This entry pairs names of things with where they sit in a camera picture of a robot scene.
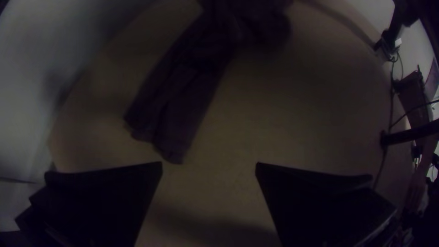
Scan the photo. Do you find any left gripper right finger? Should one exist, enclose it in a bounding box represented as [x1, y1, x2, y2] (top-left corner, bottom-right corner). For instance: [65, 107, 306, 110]
[255, 161, 399, 247]

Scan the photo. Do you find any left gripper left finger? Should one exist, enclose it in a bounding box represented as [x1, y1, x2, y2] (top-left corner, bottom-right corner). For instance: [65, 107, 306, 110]
[14, 161, 163, 247]

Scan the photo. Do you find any black t-shirt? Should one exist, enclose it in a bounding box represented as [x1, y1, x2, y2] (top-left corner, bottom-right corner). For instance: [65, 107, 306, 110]
[123, 0, 296, 165]

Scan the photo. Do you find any black cable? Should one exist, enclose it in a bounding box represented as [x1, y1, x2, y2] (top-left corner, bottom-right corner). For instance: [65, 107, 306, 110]
[372, 51, 405, 191]

